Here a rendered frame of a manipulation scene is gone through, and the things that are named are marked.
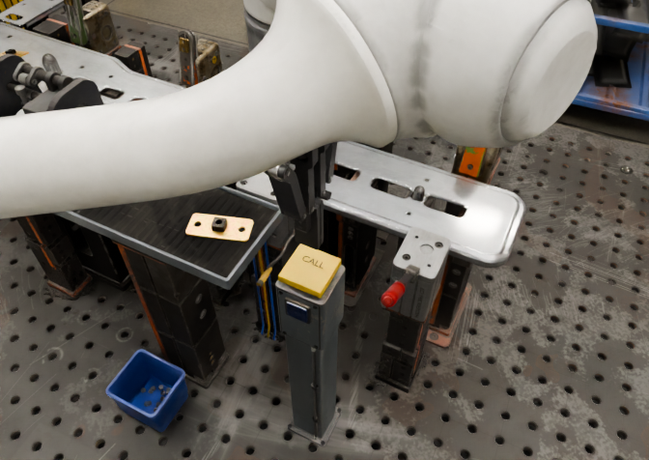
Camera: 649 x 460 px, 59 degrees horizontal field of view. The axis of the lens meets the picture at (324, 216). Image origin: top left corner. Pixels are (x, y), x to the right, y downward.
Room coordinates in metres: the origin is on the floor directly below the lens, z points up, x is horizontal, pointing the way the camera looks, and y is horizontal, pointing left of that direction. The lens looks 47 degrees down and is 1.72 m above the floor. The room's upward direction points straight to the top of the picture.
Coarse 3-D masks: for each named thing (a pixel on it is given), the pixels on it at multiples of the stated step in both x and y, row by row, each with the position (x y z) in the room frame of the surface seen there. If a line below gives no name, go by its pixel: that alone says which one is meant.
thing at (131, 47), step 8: (128, 48) 1.23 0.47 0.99; (136, 48) 1.23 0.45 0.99; (144, 48) 1.24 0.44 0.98; (120, 56) 1.20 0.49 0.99; (128, 56) 1.19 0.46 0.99; (136, 56) 1.21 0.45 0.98; (144, 56) 1.23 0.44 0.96; (128, 64) 1.19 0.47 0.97; (136, 64) 1.21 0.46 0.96; (144, 64) 1.23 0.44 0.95; (144, 72) 1.22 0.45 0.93
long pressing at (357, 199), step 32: (0, 32) 1.28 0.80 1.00; (32, 32) 1.29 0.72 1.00; (32, 64) 1.14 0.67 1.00; (64, 64) 1.14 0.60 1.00; (96, 64) 1.14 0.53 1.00; (128, 96) 1.02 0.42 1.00; (352, 160) 0.81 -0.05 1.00; (384, 160) 0.81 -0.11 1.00; (352, 192) 0.72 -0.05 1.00; (384, 192) 0.72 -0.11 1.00; (448, 192) 0.72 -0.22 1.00; (480, 192) 0.72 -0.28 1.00; (512, 192) 0.73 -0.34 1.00; (384, 224) 0.65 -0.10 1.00; (416, 224) 0.65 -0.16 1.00; (448, 224) 0.65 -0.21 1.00; (480, 224) 0.65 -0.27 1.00; (512, 224) 0.65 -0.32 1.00; (480, 256) 0.57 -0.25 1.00
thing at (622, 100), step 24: (600, 0) 2.45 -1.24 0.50; (624, 0) 2.43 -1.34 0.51; (648, 0) 2.50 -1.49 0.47; (600, 24) 2.17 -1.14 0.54; (624, 24) 2.14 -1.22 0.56; (648, 24) 2.12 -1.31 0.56; (600, 48) 2.35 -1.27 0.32; (624, 48) 2.42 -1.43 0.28; (648, 48) 2.60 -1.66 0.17; (600, 72) 2.36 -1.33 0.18; (624, 72) 2.36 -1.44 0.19; (648, 72) 2.38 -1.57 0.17; (576, 96) 2.16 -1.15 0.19; (600, 96) 2.20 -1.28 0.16; (624, 96) 2.20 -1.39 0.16; (648, 96) 2.20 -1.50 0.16; (648, 120) 2.03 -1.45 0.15
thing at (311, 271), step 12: (300, 252) 0.46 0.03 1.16; (312, 252) 0.46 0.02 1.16; (324, 252) 0.46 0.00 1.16; (288, 264) 0.44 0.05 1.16; (300, 264) 0.44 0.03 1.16; (312, 264) 0.44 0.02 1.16; (324, 264) 0.44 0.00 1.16; (336, 264) 0.44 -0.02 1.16; (288, 276) 0.42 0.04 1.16; (300, 276) 0.42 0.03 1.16; (312, 276) 0.42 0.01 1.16; (324, 276) 0.42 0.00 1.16; (300, 288) 0.41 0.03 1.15; (312, 288) 0.40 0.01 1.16; (324, 288) 0.40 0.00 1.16
